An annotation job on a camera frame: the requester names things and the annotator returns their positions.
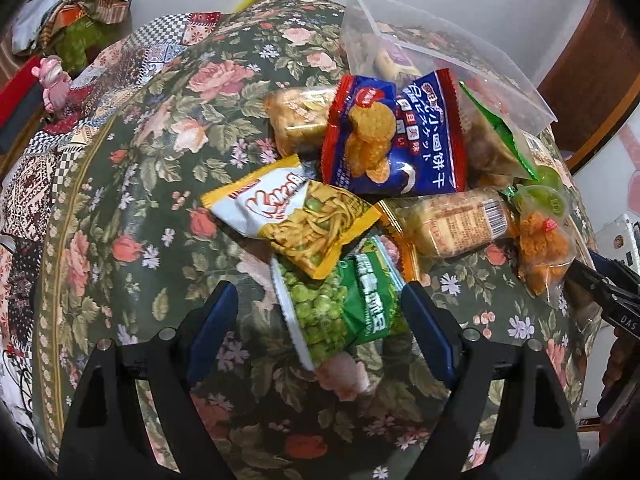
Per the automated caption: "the green pea snack packet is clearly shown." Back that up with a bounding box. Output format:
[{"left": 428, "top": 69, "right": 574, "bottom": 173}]
[{"left": 270, "top": 237, "right": 416, "bottom": 371}]

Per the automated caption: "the white yellow noodle snack packet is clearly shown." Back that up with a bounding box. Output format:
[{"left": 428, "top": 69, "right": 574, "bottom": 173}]
[{"left": 200, "top": 155, "right": 383, "bottom": 281}]

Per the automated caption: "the clear fried snack packet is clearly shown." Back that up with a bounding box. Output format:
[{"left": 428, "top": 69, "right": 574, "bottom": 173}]
[{"left": 515, "top": 210, "right": 576, "bottom": 307}]

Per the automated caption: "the pink toy figure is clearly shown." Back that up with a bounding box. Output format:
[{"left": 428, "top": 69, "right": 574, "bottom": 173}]
[{"left": 31, "top": 56, "right": 76, "bottom": 113}]

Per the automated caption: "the blue biscuit packet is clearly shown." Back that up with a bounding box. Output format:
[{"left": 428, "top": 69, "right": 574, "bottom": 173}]
[{"left": 320, "top": 69, "right": 468, "bottom": 196}]

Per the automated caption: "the floral blanket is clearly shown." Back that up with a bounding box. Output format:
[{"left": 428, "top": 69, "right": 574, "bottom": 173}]
[{"left": 32, "top": 0, "right": 603, "bottom": 480}]

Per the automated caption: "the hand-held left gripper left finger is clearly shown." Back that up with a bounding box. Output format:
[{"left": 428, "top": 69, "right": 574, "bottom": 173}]
[{"left": 57, "top": 281, "right": 240, "bottom": 480}]

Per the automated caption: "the red cloth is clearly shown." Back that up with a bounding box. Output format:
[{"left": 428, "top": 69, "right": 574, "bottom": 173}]
[{"left": 0, "top": 65, "right": 48, "bottom": 133}]

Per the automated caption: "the green-edged clear snack packet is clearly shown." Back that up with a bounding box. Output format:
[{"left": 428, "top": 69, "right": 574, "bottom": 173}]
[{"left": 457, "top": 80, "right": 541, "bottom": 188}]

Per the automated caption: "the green jelly cup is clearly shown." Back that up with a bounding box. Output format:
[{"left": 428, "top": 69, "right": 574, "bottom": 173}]
[
  {"left": 530, "top": 165, "right": 566, "bottom": 188},
  {"left": 512, "top": 185, "right": 571, "bottom": 222}
]

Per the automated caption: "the patchwork quilt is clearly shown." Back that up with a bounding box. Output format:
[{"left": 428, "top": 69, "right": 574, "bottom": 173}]
[{"left": 0, "top": 10, "right": 223, "bottom": 411}]

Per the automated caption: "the white device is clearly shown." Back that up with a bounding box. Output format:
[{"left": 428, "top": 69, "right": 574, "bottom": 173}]
[{"left": 597, "top": 212, "right": 640, "bottom": 268}]

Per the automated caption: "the clear plastic box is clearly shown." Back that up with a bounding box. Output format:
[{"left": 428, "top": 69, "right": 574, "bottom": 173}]
[{"left": 340, "top": 0, "right": 558, "bottom": 136}]

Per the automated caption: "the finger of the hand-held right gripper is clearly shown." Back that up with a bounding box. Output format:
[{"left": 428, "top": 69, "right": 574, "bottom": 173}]
[
  {"left": 566, "top": 257, "right": 640, "bottom": 318},
  {"left": 589, "top": 251, "right": 640, "bottom": 283}
]

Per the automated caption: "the pile of patterned cloth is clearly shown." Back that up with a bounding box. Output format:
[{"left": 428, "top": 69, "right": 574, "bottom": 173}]
[{"left": 10, "top": 0, "right": 132, "bottom": 77}]

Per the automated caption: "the clear rice cracker packet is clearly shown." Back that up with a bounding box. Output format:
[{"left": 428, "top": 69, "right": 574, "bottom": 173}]
[{"left": 262, "top": 86, "right": 346, "bottom": 158}]

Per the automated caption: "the orange-edged clear cracker packet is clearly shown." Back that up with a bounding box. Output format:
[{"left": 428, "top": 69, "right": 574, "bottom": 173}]
[{"left": 375, "top": 187, "right": 516, "bottom": 283}]

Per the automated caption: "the wooden door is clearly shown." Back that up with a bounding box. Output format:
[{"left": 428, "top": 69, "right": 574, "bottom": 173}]
[{"left": 537, "top": 0, "right": 640, "bottom": 171}]

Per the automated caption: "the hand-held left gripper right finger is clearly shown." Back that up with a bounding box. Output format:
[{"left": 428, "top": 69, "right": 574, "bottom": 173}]
[{"left": 400, "top": 281, "right": 586, "bottom": 480}]

